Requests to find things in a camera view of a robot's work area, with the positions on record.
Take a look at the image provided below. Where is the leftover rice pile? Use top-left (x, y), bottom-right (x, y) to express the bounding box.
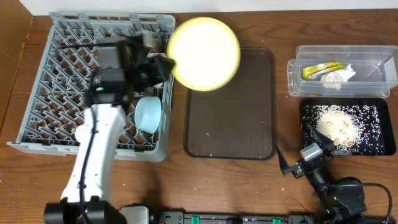
top-left (302, 105), bottom-right (386, 156)

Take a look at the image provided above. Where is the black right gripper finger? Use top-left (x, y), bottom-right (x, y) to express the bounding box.
top-left (308, 124), bottom-right (335, 156)
top-left (274, 145), bottom-right (290, 175)

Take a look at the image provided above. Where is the black food waste tray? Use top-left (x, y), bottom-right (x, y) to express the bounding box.
top-left (300, 98), bottom-right (397, 156)

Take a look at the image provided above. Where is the light blue plastic bowl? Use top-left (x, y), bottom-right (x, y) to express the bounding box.
top-left (134, 96), bottom-right (162, 134)

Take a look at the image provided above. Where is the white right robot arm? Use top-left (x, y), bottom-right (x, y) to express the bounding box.
top-left (275, 126), bottom-right (366, 223)

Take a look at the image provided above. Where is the yellow plastic plate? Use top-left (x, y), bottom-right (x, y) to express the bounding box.
top-left (167, 17), bottom-right (241, 91)

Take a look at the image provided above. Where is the grey plastic dishwasher rack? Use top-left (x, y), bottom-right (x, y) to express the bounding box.
top-left (11, 12), bottom-right (176, 162)

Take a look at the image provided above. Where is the green snack wrapper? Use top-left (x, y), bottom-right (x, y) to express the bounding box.
top-left (303, 62), bottom-right (345, 80)

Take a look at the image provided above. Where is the pale green plastic cup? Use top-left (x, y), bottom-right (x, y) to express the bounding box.
top-left (75, 124), bottom-right (91, 146)

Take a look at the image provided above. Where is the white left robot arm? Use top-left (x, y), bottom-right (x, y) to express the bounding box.
top-left (44, 30), bottom-right (175, 223)

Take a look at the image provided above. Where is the clear plastic waste bin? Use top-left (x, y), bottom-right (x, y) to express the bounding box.
top-left (287, 45), bottom-right (397, 98)

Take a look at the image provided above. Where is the crumpled white paper waste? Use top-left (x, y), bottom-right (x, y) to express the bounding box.
top-left (320, 64), bottom-right (356, 90)

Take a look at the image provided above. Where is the dark brown serving tray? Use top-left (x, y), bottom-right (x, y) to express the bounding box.
top-left (183, 48), bottom-right (277, 161)

